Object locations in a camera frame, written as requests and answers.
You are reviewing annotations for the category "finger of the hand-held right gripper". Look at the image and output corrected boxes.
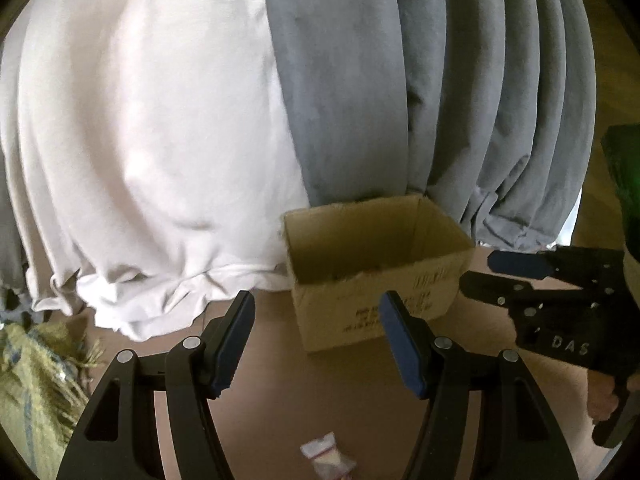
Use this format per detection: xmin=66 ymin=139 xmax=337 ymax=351
xmin=459 ymin=271 xmax=531 ymax=313
xmin=487 ymin=247 xmax=557 ymax=281

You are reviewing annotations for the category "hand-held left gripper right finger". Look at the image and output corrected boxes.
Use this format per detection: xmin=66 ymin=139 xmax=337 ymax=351
xmin=378 ymin=290 xmax=571 ymax=480

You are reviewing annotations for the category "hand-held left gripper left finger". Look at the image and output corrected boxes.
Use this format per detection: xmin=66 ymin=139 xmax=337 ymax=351
xmin=55 ymin=290 xmax=257 ymax=480

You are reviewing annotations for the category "brown cardboard box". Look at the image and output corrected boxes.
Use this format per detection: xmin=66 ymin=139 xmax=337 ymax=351
xmin=282 ymin=194 xmax=476 ymax=354

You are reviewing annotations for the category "red snack packet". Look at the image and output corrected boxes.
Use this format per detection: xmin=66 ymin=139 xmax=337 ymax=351
xmin=300 ymin=431 xmax=357 ymax=480

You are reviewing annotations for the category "person's right hand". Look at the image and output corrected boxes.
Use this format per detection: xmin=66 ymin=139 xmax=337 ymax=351
xmin=565 ymin=362 xmax=622 ymax=423

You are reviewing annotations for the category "yellow plaid fringed blanket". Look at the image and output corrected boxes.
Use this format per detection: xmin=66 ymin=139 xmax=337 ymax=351
xmin=0 ymin=322 xmax=107 ymax=480

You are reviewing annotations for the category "white curtain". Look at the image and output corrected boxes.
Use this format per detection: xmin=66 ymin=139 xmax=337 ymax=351
xmin=0 ymin=0 xmax=313 ymax=343

